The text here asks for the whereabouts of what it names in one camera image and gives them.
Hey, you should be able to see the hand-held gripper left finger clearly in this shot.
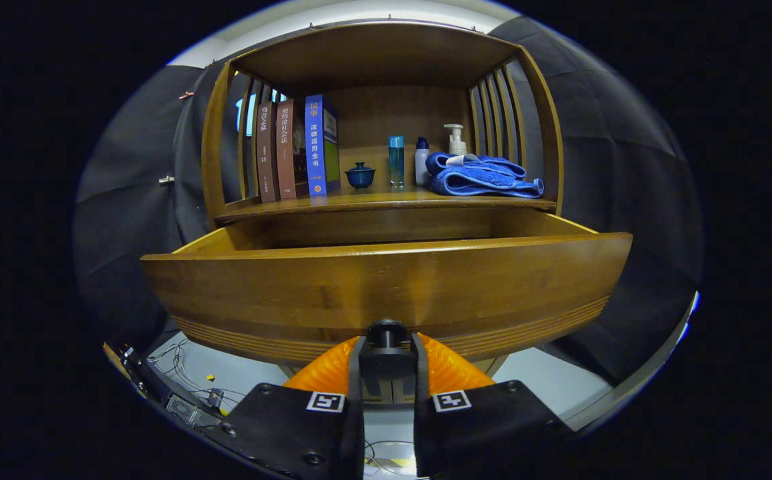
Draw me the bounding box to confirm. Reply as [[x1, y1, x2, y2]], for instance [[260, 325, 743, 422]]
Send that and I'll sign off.
[[203, 333, 365, 480]]

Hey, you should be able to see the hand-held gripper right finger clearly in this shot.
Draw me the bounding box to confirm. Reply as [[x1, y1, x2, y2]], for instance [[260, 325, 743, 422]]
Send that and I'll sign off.
[[413, 332, 573, 480]]

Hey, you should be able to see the wooden drawer with black knob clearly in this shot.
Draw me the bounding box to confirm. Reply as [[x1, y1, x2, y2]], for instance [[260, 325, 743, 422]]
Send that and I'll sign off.
[[141, 208, 633, 399]]

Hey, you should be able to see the wooden countertop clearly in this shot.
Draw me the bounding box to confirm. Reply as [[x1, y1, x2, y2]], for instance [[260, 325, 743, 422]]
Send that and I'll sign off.
[[215, 185, 557, 224]]

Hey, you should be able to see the black electronic device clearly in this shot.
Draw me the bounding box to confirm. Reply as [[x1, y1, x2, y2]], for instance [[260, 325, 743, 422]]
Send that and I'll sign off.
[[163, 392, 203, 427]]

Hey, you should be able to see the blue lidded teacup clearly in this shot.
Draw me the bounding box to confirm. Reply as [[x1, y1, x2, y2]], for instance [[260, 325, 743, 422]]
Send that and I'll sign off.
[[345, 162, 377, 190]]

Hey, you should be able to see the folded blue towel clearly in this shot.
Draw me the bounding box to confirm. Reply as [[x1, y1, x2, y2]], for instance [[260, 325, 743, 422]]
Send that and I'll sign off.
[[425, 152, 545, 199]]

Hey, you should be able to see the clear teal bottle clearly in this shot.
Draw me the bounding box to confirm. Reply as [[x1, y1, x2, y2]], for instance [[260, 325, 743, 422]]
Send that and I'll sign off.
[[387, 135, 405, 188]]

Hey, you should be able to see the white bottle with blue cap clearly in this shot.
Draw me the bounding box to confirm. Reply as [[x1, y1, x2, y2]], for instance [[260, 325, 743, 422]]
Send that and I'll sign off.
[[415, 137, 431, 187]]

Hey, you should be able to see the thick blue book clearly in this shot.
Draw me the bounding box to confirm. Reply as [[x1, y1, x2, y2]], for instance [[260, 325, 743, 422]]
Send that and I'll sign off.
[[304, 93, 341, 197]]

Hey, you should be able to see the reddish brown book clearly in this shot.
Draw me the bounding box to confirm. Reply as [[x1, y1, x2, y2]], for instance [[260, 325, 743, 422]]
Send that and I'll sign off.
[[275, 99, 307, 199]]

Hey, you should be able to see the dark brown book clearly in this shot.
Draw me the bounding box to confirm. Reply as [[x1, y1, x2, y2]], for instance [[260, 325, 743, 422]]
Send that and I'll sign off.
[[255, 101, 279, 203]]

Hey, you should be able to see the white pump bottle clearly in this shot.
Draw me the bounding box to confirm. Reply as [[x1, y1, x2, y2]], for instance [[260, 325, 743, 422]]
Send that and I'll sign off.
[[443, 123, 467, 158]]

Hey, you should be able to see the thin black floor cable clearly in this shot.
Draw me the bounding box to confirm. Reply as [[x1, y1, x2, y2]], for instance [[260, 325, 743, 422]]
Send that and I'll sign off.
[[148, 339, 247, 417]]

